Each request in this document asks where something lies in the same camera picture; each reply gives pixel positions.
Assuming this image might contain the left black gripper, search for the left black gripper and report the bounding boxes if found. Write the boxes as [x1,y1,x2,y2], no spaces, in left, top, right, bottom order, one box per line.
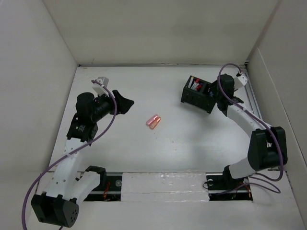
[91,90,133,122]

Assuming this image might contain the pink highlighter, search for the pink highlighter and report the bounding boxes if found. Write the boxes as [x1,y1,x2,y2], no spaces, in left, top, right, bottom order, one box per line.
[146,115,158,126]

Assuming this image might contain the orange highlighter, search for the orange highlighter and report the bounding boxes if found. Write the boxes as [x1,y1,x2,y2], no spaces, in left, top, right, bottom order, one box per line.
[149,116,161,130]

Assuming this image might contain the yellow capped marker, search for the yellow capped marker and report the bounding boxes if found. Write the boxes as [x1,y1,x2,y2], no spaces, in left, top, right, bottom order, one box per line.
[188,76,194,88]

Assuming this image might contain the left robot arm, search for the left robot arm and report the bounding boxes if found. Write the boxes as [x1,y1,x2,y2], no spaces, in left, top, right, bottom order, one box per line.
[31,90,134,228]

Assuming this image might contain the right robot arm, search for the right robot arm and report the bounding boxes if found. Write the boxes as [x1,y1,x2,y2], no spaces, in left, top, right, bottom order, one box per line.
[215,74,288,189]

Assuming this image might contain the black slatted pen holder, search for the black slatted pen holder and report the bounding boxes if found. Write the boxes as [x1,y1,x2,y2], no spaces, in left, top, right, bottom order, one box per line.
[181,75,216,114]

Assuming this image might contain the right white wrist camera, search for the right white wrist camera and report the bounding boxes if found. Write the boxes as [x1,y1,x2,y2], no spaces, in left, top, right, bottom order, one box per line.
[234,74,248,90]

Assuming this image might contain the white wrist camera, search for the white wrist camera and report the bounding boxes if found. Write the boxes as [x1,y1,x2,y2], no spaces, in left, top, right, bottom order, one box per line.
[234,74,248,90]
[91,77,109,96]

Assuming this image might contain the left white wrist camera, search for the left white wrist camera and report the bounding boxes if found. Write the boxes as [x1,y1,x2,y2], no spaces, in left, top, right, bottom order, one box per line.
[91,77,109,96]

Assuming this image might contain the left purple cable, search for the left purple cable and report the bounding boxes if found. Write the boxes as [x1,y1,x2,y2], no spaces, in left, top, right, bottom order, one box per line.
[22,80,118,230]

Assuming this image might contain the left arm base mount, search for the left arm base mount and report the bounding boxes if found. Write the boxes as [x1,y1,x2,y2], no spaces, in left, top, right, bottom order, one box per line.
[85,172,122,202]

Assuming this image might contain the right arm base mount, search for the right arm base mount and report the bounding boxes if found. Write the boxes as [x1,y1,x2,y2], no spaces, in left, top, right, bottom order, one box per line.
[202,172,253,201]

